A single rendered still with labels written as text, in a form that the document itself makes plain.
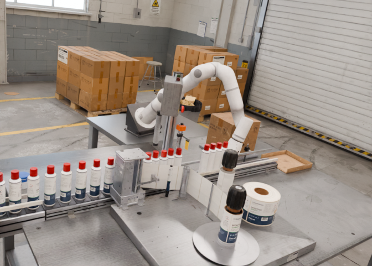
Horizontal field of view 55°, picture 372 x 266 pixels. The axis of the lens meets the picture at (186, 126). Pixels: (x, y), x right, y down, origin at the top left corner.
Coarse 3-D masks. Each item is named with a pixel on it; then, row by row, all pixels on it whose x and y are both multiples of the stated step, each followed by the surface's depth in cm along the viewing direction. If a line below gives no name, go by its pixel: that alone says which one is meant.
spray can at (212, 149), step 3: (213, 144) 224; (210, 147) 225; (213, 147) 224; (210, 150) 225; (213, 150) 225; (210, 153) 225; (213, 153) 225; (210, 156) 225; (213, 156) 225; (210, 159) 226; (213, 159) 226; (210, 162) 227; (213, 162) 228; (210, 165) 227; (207, 168) 228; (210, 168) 228; (210, 174) 230
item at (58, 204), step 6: (246, 162) 257; (252, 162) 259; (240, 168) 246; (246, 168) 248; (216, 174) 232; (102, 192) 190; (72, 198) 181; (90, 198) 184; (96, 198) 185; (102, 198) 186; (42, 204) 173; (60, 204) 175; (66, 204) 176; (72, 204) 176
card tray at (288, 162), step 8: (272, 152) 286; (280, 152) 293; (288, 152) 295; (280, 160) 282; (288, 160) 285; (296, 160) 287; (304, 160) 283; (280, 168) 268; (288, 168) 261; (296, 168) 267; (304, 168) 274
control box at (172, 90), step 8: (168, 80) 195; (168, 88) 193; (176, 88) 193; (168, 96) 195; (176, 96) 195; (168, 104) 196; (176, 104) 196; (160, 112) 198; (168, 112) 198; (176, 112) 198
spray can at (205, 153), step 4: (208, 144) 222; (204, 148) 222; (208, 148) 221; (204, 152) 221; (208, 152) 222; (204, 156) 222; (208, 156) 222; (200, 160) 224; (204, 160) 223; (208, 160) 225; (200, 164) 225; (204, 164) 224; (200, 168) 225; (204, 168) 225; (200, 172) 226
